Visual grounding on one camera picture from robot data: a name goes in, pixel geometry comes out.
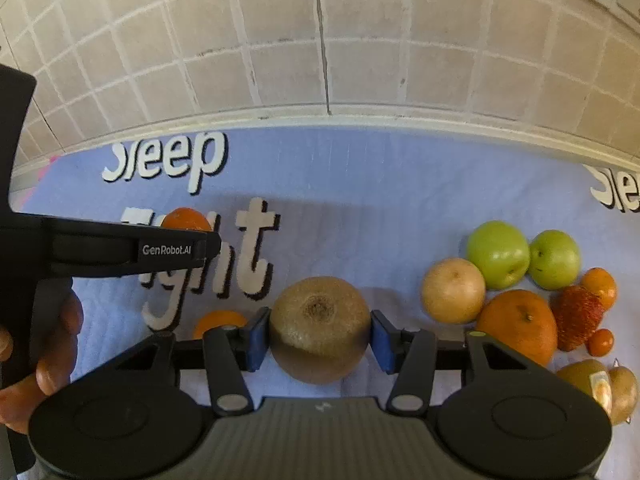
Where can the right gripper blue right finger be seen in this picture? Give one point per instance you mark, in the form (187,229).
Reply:
(411,357)

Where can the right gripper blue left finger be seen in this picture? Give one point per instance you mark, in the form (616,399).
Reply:
(229,352)

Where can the brown kiwi fruit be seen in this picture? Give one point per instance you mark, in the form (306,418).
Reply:
(319,329)

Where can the large orange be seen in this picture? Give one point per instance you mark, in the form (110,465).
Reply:
(523,321)

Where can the person's left hand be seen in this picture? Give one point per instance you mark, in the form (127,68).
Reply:
(57,362)

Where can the small orange near finger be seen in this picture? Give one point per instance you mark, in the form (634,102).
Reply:
(218,319)

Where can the yellow-brown pear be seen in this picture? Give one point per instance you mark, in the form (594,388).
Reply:
(453,291)

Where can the green apple left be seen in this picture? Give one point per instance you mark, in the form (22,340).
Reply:
(500,251)

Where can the green apple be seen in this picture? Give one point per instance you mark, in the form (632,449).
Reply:
(500,251)
(554,260)

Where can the small orange behind gripper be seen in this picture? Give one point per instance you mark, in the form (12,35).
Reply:
(186,219)

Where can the light blue printed mat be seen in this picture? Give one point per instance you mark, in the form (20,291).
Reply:
(373,208)

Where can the red strawberry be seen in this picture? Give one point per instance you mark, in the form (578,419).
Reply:
(578,314)

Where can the green apple right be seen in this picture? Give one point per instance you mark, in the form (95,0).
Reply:
(554,260)

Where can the tiny orange kumquat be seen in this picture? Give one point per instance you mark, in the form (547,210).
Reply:
(600,343)

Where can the small mandarin orange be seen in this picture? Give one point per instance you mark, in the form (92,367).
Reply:
(601,284)

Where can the brown kiwi at edge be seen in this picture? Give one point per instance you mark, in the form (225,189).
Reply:
(624,385)

